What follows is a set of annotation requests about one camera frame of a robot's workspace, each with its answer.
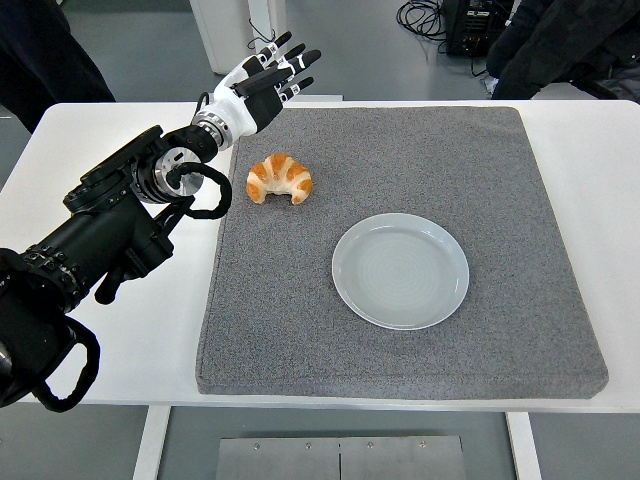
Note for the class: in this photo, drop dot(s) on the grey fabric mat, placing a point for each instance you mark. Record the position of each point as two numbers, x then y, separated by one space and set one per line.
390 150

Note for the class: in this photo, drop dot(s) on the person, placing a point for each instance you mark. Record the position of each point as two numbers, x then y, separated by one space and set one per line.
40 55
565 45

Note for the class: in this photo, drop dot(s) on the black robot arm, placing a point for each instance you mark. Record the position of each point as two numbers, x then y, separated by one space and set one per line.
100 235

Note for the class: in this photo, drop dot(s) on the white cabinet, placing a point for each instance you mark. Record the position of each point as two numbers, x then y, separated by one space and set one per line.
220 30

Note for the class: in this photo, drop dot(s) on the black computer case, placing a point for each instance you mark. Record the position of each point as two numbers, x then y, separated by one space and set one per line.
470 25

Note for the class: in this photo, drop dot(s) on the pale grey round plate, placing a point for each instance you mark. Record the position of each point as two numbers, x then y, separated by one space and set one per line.
400 272

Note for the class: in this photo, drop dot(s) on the white table leg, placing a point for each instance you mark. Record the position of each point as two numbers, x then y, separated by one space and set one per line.
525 450
150 445

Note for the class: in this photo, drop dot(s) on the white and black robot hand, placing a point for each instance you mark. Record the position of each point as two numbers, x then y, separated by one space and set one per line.
240 105

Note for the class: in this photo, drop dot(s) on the grey metal plate with screws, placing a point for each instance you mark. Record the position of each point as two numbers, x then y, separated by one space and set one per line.
340 460

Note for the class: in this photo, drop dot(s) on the golden croissant bread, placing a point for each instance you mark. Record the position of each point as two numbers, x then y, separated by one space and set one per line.
280 170

